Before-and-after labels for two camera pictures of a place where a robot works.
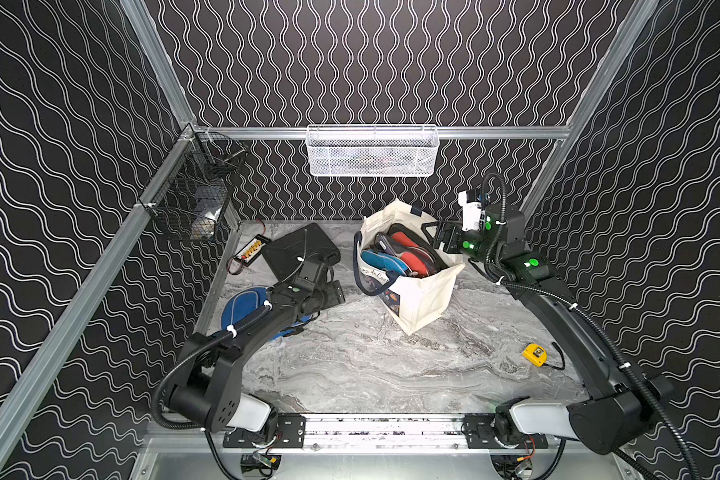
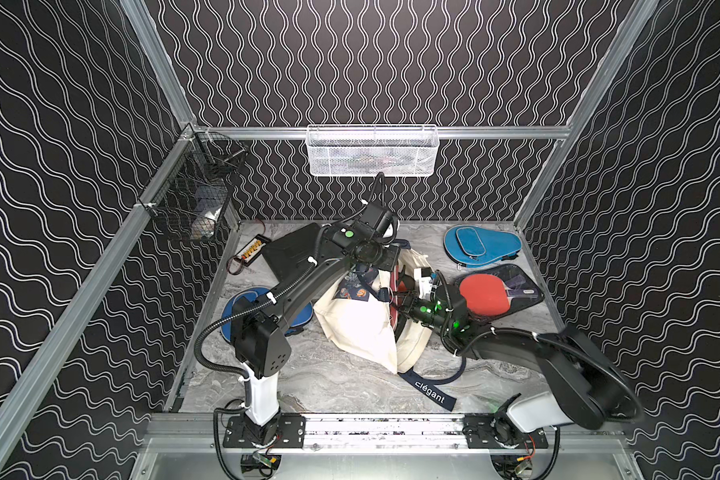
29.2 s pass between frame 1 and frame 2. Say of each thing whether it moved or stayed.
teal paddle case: moved
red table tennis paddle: moved
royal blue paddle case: stayed
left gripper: moved
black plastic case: stayed
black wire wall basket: stayed
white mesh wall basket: stayed
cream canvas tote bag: moved
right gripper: moved
